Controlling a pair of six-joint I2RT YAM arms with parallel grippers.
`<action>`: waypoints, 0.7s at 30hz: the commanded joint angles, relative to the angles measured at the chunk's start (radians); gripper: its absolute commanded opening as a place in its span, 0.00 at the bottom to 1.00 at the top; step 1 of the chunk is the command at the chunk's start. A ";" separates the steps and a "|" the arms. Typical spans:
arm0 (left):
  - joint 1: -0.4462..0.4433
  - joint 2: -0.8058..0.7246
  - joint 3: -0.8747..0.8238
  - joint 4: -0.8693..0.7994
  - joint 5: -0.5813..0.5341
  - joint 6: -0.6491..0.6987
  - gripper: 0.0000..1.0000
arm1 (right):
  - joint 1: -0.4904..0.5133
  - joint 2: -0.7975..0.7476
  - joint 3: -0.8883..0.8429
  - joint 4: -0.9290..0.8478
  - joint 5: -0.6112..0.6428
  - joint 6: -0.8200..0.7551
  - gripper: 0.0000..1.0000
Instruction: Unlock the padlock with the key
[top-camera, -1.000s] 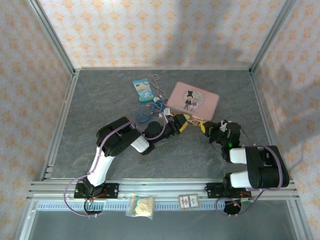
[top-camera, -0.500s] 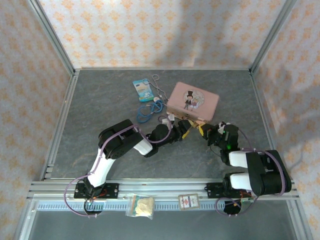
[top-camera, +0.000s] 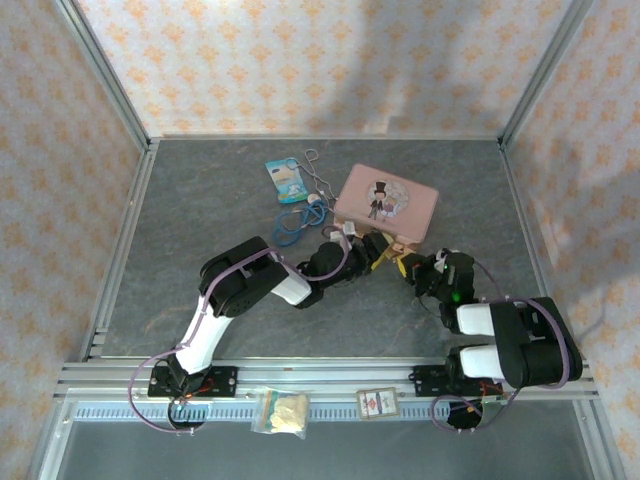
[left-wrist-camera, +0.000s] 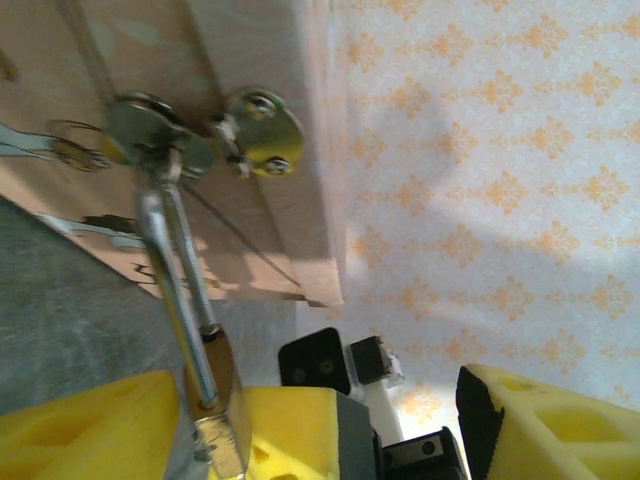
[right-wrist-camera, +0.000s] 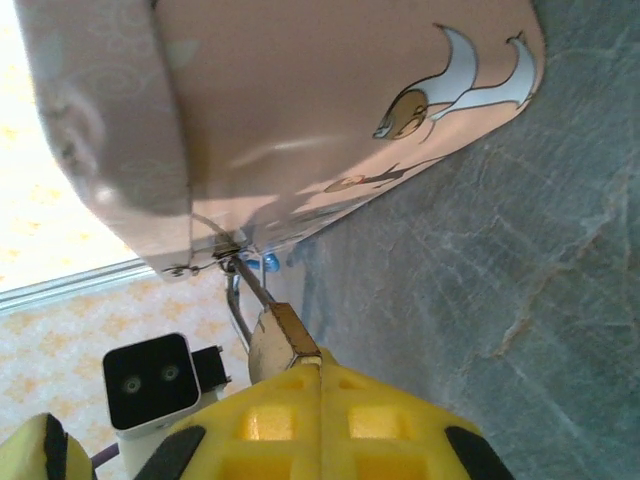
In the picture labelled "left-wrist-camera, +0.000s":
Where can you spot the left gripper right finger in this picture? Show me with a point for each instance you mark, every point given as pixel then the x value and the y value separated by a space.
pixel 560 430

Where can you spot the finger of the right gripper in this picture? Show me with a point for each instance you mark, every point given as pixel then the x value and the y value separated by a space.
pixel 312 360
pixel 300 435

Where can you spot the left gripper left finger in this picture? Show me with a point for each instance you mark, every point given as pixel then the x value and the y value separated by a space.
pixel 75 430

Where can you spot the pink tin box with latch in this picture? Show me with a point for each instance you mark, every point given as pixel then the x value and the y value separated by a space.
pixel 165 50

